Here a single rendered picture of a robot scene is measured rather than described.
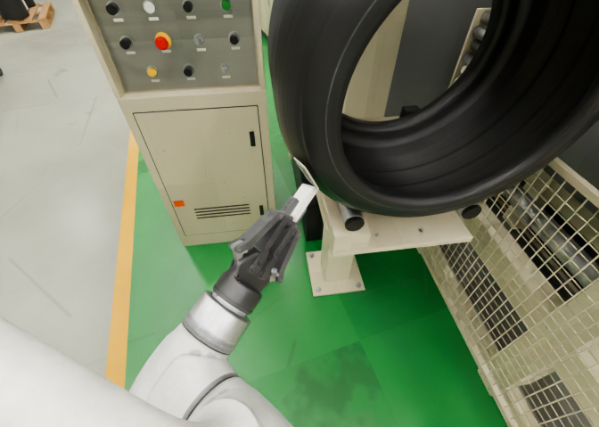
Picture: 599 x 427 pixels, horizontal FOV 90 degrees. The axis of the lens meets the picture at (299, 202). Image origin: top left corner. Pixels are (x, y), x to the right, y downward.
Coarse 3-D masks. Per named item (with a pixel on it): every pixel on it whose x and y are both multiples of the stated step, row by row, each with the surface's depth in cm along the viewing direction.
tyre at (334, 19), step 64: (320, 0) 36; (384, 0) 34; (512, 0) 63; (576, 0) 55; (320, 64) 39; (512, 64) 70; (576, 64) 57; (320, 128) 46; (384, 128) 81; (448, 128) 80; (512, 128) 68; (576, 128) 52; (384, 192) 59; (448, 192) 62
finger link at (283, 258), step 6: (294, 234) 53; (294, 240) 53; (288, 246) 53; (294, 246) 53; (282, 252) 53; (288, 252) 53; (282, 258) 53; (288, 258) 53; (276, 264) 53; (282, 264) 52; (282, 270) 53; (276, 276) 53; (282, 276) 53
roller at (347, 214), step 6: (342, 210) 69; (348, 210) 68; (354, 210) 67; (342, 216) 68; (348, 216) 67; (354, 216) 66; (360, 216) 67; (348, 222) 66; (354, 222) 66; (360, 222) 66; (348, 228) 67; (354, 228) 68; (360, 228) 68
